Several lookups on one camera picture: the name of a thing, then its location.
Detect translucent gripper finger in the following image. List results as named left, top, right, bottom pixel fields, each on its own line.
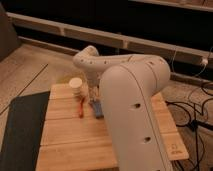
left=88, top=87, right=92, bottom=101
left=95, top=87, right=100, bottom=101

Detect white bottle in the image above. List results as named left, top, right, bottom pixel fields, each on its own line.
left=69, top=77, right=83, bottom=97

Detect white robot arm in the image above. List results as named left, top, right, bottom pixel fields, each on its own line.
left=73, top=46, right=173, bottom=171

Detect orange marker pen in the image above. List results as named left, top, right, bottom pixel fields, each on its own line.
left=78, top=98, right=84, bottom=118

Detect black floor mat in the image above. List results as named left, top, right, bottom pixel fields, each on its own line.
left=0, top=91, right=50, bottom=171

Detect white shelf rail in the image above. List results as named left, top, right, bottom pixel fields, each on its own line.
left=7, top=12, right=213, bottom=68

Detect black cables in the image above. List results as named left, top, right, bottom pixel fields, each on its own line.
left=165, top=81, right=213, bottom=171

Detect white wall plug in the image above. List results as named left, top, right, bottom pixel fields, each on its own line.
left=201, top=58, right=208, bottom=66

